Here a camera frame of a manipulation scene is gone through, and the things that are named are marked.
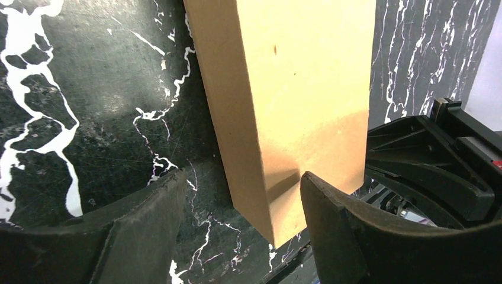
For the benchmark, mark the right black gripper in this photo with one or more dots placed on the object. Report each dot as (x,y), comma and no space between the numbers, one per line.
(446,167)

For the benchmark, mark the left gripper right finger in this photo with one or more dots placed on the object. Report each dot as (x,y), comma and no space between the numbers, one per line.
(355,242)

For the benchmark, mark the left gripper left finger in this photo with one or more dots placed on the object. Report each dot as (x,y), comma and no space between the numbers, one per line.
(131,240)

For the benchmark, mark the brown cardboard box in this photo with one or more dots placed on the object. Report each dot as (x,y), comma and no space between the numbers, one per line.
(287,85)

